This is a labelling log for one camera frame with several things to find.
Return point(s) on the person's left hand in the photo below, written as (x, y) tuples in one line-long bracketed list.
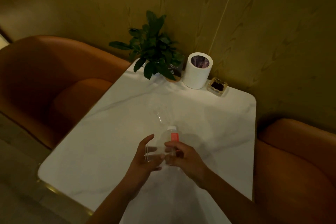
[(140, 163)]

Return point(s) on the person's right hand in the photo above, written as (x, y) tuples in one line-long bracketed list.
[(187, 159)]

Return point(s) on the person's right fingers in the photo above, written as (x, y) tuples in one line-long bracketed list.
[(172, 153)]

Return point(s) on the person's left thumb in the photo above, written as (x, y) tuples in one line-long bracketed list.
[(147, 145)]

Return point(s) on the clear plastic bottle red label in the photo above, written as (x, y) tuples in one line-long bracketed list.
[(168, 145)]

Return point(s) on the person's left forearm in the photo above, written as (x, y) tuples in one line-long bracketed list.
[(112, 202)]

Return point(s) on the person's right forearm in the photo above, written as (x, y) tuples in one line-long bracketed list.
[(233, 200)]

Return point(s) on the dark sign on wooden base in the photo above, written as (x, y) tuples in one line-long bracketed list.
[(175, 73)]

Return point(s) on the small glass ashtray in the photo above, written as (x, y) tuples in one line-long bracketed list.
[(217, 86)]

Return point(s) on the white cylindrical bin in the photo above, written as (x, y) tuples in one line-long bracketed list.
[(197, 70)]

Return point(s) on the green potted plant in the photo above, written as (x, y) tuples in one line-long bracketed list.
[(153, 46)]

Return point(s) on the orange leather armchair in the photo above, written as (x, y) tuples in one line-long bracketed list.
[(55, 84), (296, 174)]

